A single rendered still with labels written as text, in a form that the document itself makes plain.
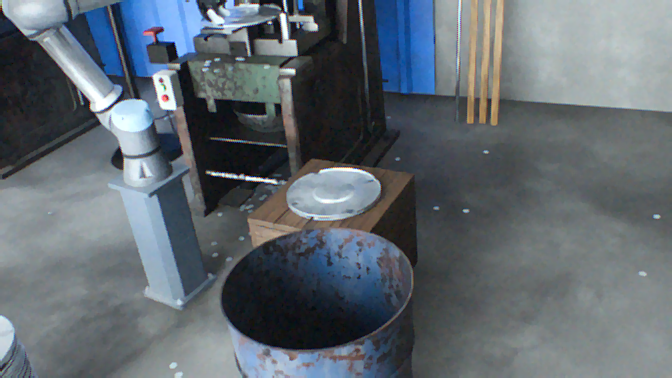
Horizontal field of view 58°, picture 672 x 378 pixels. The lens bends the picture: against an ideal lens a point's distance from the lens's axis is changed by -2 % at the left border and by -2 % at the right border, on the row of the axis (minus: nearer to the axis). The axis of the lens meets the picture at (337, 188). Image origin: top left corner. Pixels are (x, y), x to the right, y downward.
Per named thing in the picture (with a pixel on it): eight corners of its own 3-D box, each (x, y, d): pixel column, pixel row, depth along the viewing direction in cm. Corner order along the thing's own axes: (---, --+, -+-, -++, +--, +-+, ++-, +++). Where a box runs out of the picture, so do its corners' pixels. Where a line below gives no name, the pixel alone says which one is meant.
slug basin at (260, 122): (294, 142, 234) (290, 118, 229) (219, 135, 247) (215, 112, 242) (330, 108, 261) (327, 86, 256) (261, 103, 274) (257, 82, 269)
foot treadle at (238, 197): (241, 218, 228) (238, 206, 226) (218, 214, 232) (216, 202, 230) (309, 148, 274) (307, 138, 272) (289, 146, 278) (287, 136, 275)
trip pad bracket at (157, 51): (176, 93, 233) (165, 43, 224) (156, 91, 237) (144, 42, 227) (185, 87, 238) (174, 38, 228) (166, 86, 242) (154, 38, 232)
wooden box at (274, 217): (370, 337, 183) (362, 242, 166) (264, 307, 199) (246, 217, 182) (418, 261, 213) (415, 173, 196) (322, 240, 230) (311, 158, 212)
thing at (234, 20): (185, 27, 215) (185, 25, 215) (229, 6, 238) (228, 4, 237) (255, 28, 204) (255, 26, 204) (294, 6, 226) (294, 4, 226)
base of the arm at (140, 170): (147, 190, 182) (139, 161, 177) (114, 181, 189) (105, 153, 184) (182, 168, 193) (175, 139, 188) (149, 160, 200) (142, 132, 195)
